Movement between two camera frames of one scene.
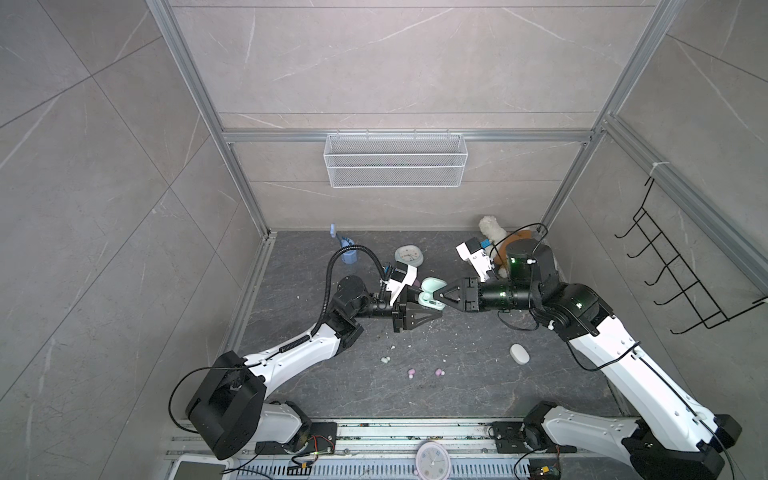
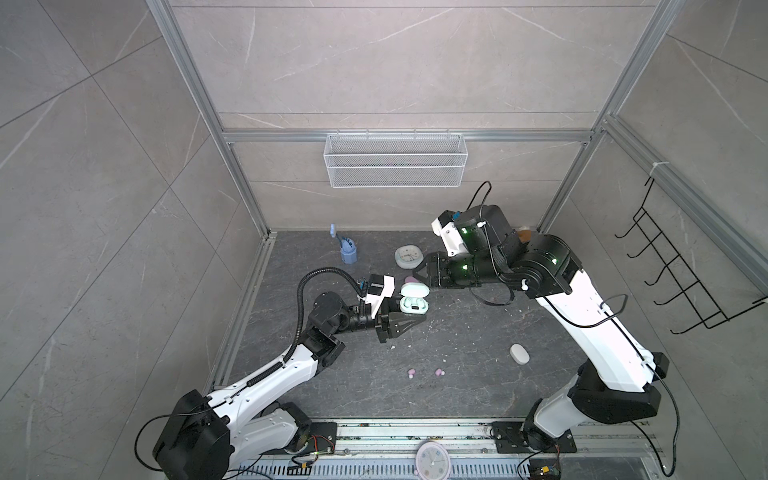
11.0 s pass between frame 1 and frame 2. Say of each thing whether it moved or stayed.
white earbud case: stayed
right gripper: moved
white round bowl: stayed
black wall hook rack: stayed
